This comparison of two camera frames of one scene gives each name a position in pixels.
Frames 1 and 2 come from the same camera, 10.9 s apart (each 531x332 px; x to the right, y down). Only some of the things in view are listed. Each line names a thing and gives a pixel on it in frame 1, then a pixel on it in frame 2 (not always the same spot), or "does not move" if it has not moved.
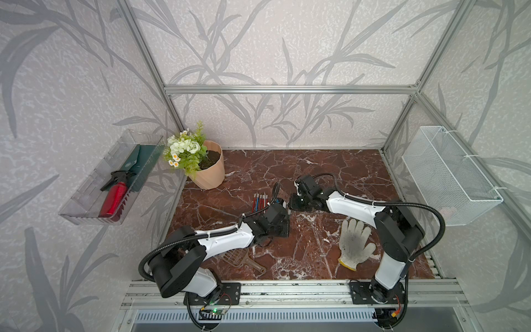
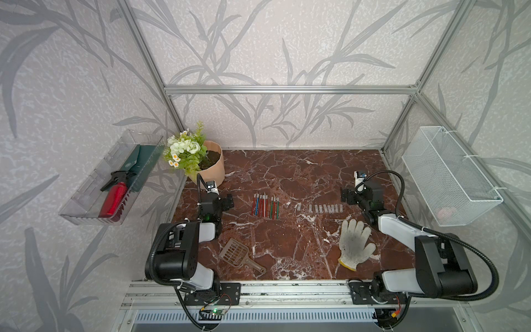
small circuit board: x=218 y=311 does not move
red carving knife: x=254 y=203 does not move
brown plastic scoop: x=238 y=257 does not move
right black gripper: x=291 y=203 to x=350 y=196
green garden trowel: x=141 y=162 does not move
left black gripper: x=285 y=229 to x=225 y=205
